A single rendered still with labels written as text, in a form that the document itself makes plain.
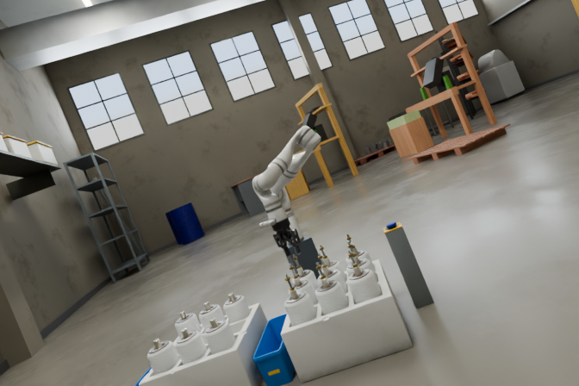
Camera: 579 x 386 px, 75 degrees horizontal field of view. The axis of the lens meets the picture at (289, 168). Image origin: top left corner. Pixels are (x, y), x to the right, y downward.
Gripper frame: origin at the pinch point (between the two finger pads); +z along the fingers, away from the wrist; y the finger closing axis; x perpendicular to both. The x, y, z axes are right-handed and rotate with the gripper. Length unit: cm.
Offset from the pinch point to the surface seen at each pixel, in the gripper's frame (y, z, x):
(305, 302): -20.4, 11.8, 18.1
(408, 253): -37.3, 14.4, -22.2
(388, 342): -39, 31, 7
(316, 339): -23.1, 22.7, 21.4
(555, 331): -81, 35, -11
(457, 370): -62, 35, 10
